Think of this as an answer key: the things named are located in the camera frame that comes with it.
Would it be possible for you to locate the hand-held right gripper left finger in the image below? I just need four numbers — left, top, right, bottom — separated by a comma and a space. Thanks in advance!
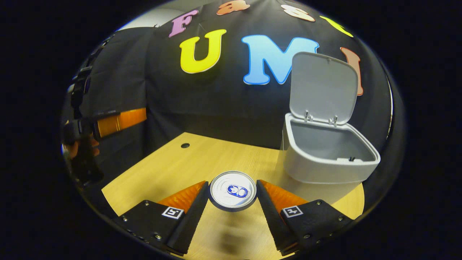
113, 181, 210, 255

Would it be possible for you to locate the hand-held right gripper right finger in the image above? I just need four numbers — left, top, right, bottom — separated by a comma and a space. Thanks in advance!
256, 179, 353, 256

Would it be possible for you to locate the silver-topped pop can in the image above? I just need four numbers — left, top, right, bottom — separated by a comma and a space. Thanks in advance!
208, 170, 258, 212

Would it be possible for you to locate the white desktop garbage bin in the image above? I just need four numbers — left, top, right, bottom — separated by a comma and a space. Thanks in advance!
282, 52, 381, 185

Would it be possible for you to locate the wooden desktop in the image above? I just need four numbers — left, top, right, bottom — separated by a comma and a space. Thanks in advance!
101, 132, 365, 260

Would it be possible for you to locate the black backdrop cloth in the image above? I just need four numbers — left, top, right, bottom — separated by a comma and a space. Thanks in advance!
61, 0, 394, 181

